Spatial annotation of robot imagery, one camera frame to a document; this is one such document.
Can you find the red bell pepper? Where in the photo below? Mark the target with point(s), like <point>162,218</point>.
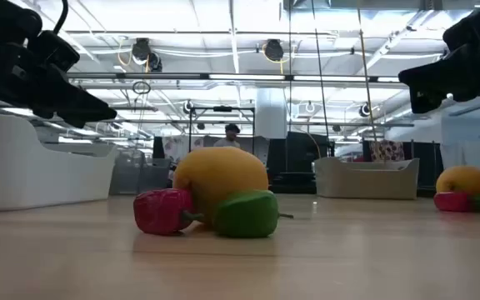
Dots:
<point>161,210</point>
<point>452,202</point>

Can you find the black partition panel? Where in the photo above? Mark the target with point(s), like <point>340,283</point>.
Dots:
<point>427,166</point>

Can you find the person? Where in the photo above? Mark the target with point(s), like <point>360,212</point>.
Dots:
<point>231,131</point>

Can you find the white pillar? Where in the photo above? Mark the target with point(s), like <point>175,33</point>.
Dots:
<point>271,116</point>

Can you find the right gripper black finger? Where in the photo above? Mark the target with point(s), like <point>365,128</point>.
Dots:
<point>427,100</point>
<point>427,77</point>

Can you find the long ceiling light bar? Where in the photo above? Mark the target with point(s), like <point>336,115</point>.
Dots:
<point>244,77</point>

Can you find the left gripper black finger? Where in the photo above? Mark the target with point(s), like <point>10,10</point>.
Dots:
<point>79,121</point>
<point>77,98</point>

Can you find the white hanging cloth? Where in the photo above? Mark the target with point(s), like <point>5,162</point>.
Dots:
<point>465,154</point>

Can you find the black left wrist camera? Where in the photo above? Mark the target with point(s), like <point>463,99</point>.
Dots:
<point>54,52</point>

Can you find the black background gantry frame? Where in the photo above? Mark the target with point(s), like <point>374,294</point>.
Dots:
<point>222,108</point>

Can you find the white plastic basket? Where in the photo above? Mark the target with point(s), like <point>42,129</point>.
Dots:
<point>36,166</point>

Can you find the floral patterned cloth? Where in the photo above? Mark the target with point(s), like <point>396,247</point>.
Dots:
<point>386,151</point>

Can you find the grey plastic basket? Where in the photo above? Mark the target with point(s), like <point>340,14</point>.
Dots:
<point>365,183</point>

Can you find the black computer tower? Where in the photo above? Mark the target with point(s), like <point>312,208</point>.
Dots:
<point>302,162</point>

